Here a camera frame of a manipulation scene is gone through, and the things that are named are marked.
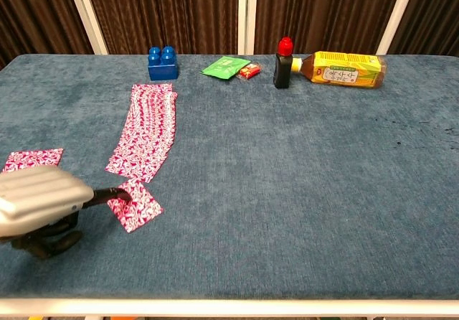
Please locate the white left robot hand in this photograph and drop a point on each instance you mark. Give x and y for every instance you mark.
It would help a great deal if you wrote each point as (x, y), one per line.
(39, 198)

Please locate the small pink patterned cloth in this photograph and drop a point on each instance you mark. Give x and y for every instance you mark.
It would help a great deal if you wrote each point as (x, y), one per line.
(138, 210)

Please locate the pink patterned pouch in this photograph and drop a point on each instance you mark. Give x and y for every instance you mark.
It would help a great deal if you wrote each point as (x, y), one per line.
(147, 133)

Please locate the blue toy building block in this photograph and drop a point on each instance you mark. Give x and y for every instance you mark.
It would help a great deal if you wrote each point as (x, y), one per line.
(162, 67)

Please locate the brown fabric partition panel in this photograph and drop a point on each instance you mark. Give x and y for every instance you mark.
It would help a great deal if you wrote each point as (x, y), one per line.
(161, 11)
(434, 15)
(322, 8)
(36, 15)

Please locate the green snack packet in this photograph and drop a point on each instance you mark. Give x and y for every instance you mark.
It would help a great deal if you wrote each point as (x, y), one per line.
(222, 67)

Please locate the blue felt table cover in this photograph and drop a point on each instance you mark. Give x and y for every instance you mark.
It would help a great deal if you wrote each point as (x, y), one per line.
(269, 191)

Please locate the red candy packet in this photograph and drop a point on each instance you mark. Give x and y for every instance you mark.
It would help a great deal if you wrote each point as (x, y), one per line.
(248, 71)

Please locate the small dark red-capped bottle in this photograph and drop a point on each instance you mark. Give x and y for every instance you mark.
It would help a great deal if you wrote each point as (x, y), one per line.
(282, 69)

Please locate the yellow-label tea bottle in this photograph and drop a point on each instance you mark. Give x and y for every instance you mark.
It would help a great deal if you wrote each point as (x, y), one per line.
(344, 70)

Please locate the white partition post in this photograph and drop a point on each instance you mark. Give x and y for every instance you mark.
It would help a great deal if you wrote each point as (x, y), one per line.
(87, 15)
(398, 15)
(247, 15)

